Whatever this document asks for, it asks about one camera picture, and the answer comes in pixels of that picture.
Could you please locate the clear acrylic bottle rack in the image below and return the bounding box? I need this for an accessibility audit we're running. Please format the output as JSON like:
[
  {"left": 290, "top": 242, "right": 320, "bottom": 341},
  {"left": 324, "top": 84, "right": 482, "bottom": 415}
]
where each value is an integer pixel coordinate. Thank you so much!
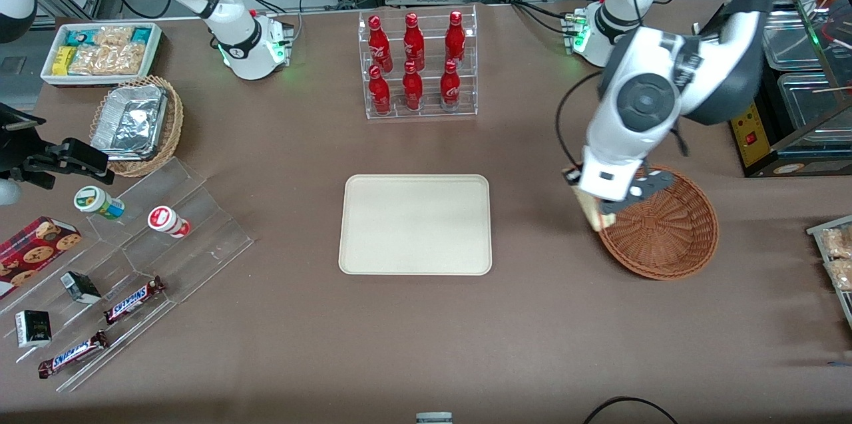
[{"left": 357, "top": 5, "right": 479, "bottom": 121}]

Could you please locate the black floor cable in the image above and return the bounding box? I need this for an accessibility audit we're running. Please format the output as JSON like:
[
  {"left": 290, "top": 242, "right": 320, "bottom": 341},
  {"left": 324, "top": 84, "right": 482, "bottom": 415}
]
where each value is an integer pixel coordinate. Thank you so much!
[{"left": 584, "top": 395, "right": 680, "bottom": 424}]

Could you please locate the red cola bottle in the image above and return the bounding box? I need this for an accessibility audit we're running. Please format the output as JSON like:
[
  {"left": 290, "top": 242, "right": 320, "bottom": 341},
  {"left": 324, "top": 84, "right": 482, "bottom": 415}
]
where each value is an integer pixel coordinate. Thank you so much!
[
  {"left": 403, "top": 13, "right": 426, "bottom": 72},
  {"left": 444, "top": 10, "right": 467, "bottom": 67},
  {"left": 439, "top": 59, "right": 463, "bottom": 111},
  {"left": 367, "top": 65, "right": 392, "bottom": 116},
  {"left": 401, "top": 61, "right": 425, "bottom": 112},
  {"left": 367, "top": 15, "right": 394, "bottom": 73}
]

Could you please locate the clear pastry packet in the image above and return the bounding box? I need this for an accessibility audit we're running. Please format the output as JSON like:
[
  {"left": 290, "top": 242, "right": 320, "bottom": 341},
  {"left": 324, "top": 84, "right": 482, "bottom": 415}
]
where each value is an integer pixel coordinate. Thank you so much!
[
  {"left": 825, "top": 258, "right": 852, "bottom": 292},
  {"left": 819, "top": 226, "right": 852, "bottom": 259}
]

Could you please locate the clear cracker packet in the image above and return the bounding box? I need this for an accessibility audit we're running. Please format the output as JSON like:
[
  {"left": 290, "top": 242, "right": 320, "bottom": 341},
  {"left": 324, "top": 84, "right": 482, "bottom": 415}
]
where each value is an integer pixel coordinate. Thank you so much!
[
  {"left": 69, "top": 44, "right": 145, "bottom": 76},
  {"left": 92, "top": 25, "right": 134, "bottom": 47}
]

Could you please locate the red plaid cookie box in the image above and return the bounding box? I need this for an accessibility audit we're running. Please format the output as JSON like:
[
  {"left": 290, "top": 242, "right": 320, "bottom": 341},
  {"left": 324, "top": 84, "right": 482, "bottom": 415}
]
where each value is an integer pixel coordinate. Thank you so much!
[{"left": 0, "top": 216, "right": 83, "bottom": 300}]

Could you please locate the red lid yogurt cup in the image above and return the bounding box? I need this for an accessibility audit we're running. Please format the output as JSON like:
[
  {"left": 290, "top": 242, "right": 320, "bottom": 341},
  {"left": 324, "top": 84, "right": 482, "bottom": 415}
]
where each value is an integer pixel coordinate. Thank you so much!
[{"left": 147, "top": 205, "right": 192, "bottom": 239}]

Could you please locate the cream rectangular tray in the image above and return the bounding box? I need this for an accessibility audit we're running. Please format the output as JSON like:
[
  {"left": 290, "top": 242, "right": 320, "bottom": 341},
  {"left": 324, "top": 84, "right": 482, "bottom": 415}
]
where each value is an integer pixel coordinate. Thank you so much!
[{"left": 339, "top": 174, "right": 493, "bottom": 276}]

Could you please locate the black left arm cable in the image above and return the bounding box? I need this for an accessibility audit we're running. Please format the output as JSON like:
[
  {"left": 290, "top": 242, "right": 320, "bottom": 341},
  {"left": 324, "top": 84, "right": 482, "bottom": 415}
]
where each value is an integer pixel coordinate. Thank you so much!
[{"left": 555, "top": 70, "right": 604, "bottom": 170}]

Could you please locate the clear acrylic stepped stand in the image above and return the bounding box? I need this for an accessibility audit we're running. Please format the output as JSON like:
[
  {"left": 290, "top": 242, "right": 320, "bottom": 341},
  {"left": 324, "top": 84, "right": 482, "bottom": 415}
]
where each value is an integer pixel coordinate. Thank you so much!
[{"left": 0, "top": 158, "right": 255, "bottom": 393}]

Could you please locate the aluminium foil container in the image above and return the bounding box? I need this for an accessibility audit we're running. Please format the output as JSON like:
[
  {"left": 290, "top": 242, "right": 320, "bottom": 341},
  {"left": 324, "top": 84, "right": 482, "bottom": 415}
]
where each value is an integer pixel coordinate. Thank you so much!
[{"left": 91, "top": 84, "right": 168, "bottom": 160}]

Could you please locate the triangle sandwich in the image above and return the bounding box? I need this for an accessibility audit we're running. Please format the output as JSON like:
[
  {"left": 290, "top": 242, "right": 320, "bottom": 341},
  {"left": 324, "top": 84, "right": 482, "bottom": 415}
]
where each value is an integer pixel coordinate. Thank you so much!
[{"left": 571, "top": 183, "right": 617, "bottom": 233}]

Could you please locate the black food warmer cabinet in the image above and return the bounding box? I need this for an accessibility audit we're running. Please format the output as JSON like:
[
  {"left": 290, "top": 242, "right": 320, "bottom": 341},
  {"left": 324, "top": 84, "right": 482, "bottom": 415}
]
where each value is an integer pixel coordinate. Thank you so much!
[{"left": 728, "top": 0, "right": 852, "bottom": 178}]

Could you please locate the small black white carton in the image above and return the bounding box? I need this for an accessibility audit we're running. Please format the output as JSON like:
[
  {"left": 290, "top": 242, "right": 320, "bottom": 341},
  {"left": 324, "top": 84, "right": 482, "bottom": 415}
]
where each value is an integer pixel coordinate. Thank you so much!
[
  {"left": 61, "top": 270, "right": 103, "bottom": 306},
  {"left": 15, "top": 310, "right": 53, "bottom": 349}
]

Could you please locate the brown wicker basket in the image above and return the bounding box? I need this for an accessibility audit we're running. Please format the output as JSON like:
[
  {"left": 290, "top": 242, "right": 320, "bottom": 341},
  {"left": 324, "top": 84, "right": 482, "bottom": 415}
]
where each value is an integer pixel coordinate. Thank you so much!
[{"left": 594, "top": 164, "right": 720, "bottom": 281}]

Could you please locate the grey snack tray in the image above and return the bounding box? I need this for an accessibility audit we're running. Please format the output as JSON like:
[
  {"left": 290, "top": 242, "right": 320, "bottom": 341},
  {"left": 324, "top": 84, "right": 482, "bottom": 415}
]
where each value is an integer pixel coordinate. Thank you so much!
[{"left": 806, "top": 214, "right": 852, "bottom": 332}]

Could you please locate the white snack bin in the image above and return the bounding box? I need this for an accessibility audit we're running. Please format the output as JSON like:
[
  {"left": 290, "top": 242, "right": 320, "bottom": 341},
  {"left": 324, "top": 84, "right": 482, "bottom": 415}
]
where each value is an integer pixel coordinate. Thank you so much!
[{"left": 41, "top": 22, "right": 163, "bottom": 87}]

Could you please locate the steel food pan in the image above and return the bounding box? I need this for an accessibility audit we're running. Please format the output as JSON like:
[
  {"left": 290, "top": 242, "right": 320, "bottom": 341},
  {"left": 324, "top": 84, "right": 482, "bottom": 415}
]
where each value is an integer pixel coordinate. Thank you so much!
[
  {"left": 761, "top": 7, "right": 824, "bottom": 73},
  {"left": 777, "top": 71, "right": 852, "bottom": 146}
]

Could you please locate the light wicker basket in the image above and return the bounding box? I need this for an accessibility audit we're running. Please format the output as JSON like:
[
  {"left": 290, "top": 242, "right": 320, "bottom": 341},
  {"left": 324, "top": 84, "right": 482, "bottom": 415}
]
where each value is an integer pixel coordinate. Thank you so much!
[{"left": 89, "top": 75, "right": 184, "bottom": 178}]

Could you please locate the Snickers chocolate bar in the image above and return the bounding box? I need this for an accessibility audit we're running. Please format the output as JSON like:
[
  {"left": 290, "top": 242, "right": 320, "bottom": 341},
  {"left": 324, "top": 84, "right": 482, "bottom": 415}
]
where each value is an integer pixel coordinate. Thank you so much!
[
  {"left": 104, "top": 276, "right": 166, "bottom": 325},
  {"left": 38, "top": 330, "right": 110, "bottom": 379}
]

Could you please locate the green lid yogurt cup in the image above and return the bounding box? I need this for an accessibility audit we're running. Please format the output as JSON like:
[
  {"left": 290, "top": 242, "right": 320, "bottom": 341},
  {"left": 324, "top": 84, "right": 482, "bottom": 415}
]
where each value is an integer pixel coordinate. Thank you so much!
[{"left": 73, "top": 185, "right": 126, "bottom": 221}]

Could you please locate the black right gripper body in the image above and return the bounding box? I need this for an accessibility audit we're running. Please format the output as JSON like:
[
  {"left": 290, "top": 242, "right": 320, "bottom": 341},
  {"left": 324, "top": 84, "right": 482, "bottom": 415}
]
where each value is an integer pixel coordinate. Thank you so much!
[{"left": 0, "top": 103, "right": 48, "bottom": 179}]

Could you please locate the yellow snack packet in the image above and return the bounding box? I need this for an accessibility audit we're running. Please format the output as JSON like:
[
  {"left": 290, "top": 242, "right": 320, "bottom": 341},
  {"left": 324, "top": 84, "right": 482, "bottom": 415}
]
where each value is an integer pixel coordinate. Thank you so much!
[{"left": 53, "top": 46, "right": 78, "bottom": 76}]

